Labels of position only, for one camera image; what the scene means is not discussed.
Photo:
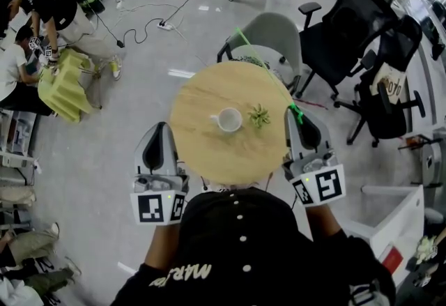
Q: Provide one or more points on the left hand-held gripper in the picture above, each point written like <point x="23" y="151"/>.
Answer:
<point x="153" y="207"/>

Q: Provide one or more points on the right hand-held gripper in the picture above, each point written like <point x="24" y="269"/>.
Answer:
<point x="327" y="184"/>

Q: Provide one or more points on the white mug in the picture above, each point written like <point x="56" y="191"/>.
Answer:
<point x="230" y="120"/>

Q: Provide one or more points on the person's left forearm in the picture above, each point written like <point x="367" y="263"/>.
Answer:
<point x="162" y="245"/>

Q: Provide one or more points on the person's right forearm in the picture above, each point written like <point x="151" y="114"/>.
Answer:
<point x="322" y="222"/>

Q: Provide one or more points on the small green plant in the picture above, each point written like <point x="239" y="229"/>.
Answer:
<point x="259" y="116"/>

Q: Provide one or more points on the round wooden table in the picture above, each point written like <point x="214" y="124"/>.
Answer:
<point x="223" y="154"/>

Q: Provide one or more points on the black mesh office chair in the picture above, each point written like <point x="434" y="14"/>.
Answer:
<point x="390" y="116"/>
<point x="352" y="29"/>

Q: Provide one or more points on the white tote bag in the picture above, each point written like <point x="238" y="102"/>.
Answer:
<point x="390" y="83"/>

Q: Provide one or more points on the grey upholstered chair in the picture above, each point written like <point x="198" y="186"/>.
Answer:
<point x="275" y="32"/>

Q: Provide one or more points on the white desk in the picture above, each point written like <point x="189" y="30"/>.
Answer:
<point x="393" y="214"/>

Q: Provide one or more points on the table with yellow-green cloth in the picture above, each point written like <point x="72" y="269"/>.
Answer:
<point x="64" y="88"/>

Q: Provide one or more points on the black power adapter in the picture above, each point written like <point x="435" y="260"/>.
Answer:
<point x="120" y="44"/>

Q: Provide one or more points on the grey metal machine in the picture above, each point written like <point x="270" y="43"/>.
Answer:
<point x="430" y="158"/>

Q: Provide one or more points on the person's black shirt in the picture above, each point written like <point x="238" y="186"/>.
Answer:
<point x="240" y="252"/>

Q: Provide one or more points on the white power strip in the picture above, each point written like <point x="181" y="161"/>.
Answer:
<point x="165" y="25"/>

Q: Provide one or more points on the red book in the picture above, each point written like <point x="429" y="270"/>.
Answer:
<point x="393" y="258"/>

